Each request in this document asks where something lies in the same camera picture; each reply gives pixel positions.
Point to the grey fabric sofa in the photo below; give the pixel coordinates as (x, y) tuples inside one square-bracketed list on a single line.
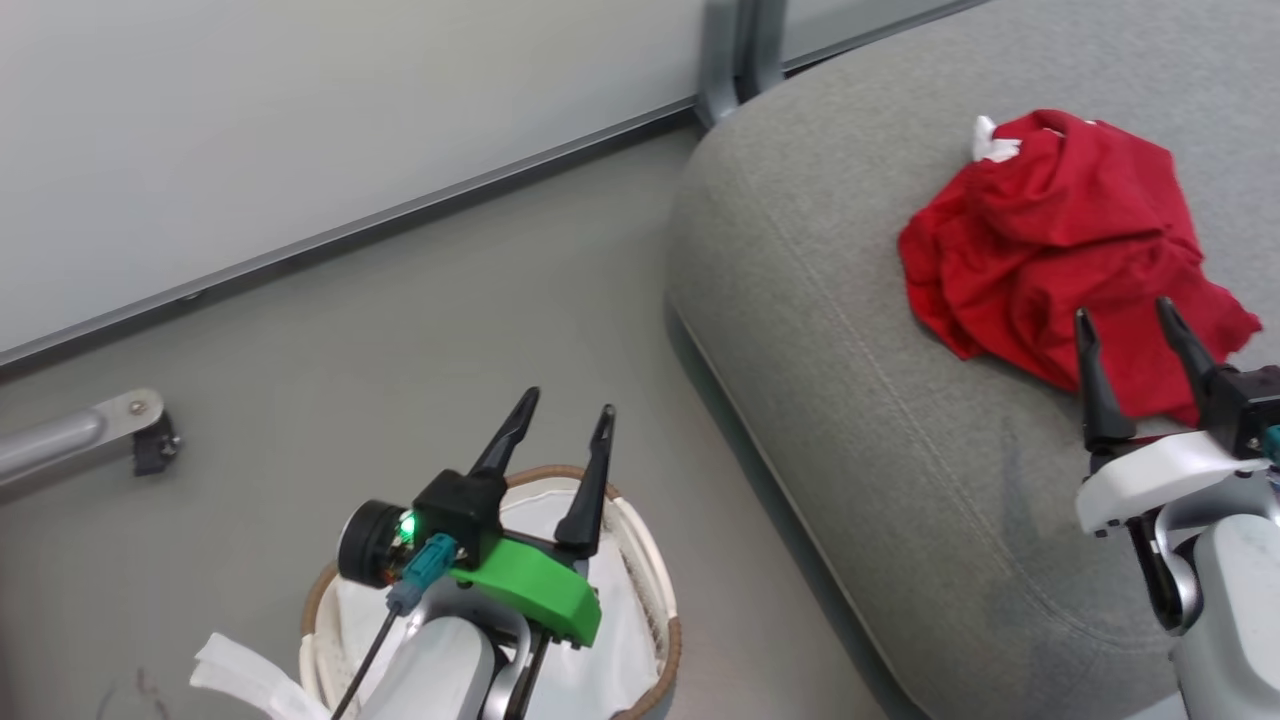
[(850, 300)]

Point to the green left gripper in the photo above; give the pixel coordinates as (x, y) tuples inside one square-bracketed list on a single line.
[(540, 590)]

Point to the laundry basket with brown rim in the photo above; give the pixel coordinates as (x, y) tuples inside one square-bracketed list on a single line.
[(674, 650)]

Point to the black caster wheel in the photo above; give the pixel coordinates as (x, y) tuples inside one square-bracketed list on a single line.
[(155, 452)]

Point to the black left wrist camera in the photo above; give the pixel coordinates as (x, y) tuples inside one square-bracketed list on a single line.
[(460, 510)]

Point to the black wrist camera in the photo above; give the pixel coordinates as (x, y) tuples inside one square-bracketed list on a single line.
[(1245, 405), (460, 510)]

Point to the grey aluminium partition rail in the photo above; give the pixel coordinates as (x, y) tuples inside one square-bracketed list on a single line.
[(300, 245)]

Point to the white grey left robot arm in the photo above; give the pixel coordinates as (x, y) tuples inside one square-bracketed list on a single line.
[(440, 670)]

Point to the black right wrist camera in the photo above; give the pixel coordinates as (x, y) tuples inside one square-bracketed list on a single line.
[(1245, 405)]

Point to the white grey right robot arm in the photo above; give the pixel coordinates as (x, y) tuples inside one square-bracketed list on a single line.
[(1230, 600)]

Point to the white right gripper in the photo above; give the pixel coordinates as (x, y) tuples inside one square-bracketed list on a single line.
[(1150, 475)]

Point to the grey partition foot leg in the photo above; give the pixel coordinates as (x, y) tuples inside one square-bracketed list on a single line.
[(60, 435)]

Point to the red and white jersey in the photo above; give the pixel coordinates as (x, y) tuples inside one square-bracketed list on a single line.
[(1050, 230)]

